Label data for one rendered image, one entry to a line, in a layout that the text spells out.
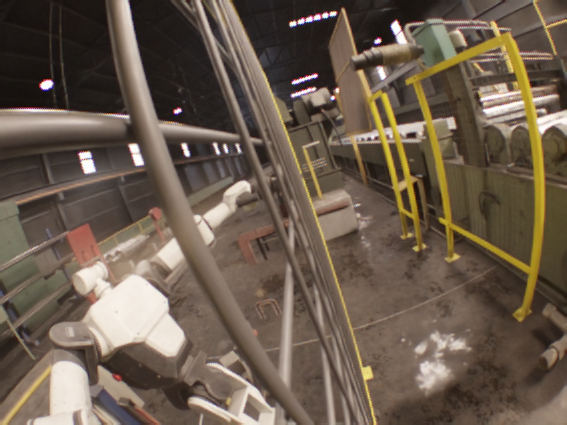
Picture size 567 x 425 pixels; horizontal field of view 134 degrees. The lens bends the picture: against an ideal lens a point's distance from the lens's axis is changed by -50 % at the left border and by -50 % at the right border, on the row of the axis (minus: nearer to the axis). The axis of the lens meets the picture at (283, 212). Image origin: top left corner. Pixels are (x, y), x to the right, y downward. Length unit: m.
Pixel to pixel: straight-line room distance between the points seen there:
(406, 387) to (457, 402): 0.37
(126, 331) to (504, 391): 1.84
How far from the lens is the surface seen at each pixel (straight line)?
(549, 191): 2.09
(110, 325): 0.68
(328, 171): 4.38
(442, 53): 2.39
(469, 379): 1.80
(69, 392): 0.55
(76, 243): 7.26
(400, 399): 1.73
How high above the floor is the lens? 1.54
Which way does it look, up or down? 13 degrees down
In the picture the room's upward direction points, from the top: 20 degrees counter-clockwise
